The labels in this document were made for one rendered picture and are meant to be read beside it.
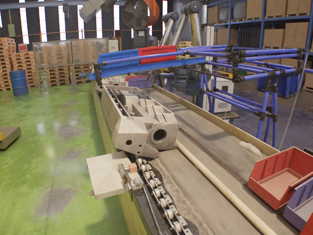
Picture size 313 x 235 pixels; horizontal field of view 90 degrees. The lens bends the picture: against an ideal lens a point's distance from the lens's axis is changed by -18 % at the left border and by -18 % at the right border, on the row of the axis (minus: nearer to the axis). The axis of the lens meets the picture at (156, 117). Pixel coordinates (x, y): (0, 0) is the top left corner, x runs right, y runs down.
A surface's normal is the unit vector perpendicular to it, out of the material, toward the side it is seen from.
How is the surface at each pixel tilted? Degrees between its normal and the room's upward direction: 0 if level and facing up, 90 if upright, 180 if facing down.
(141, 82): 92
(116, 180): 0
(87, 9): 90
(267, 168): 88
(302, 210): 0
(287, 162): 88
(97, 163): 0
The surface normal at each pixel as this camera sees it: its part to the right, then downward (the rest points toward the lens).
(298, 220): -0.93, 0.20
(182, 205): -0.30, -0.85
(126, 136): 0.36, 0.33
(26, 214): 0.00, -0.93
